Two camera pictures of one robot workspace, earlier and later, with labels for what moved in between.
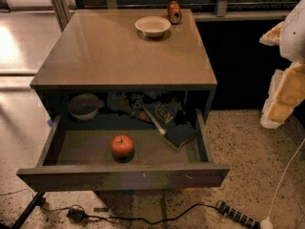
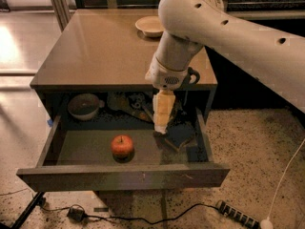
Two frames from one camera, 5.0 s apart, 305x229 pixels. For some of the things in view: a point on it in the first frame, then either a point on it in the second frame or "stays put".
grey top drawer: [82, 159] stays put
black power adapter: [75, 215] stays put
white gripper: [294, 33] -> [166, 75]
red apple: [122, 144] stays put
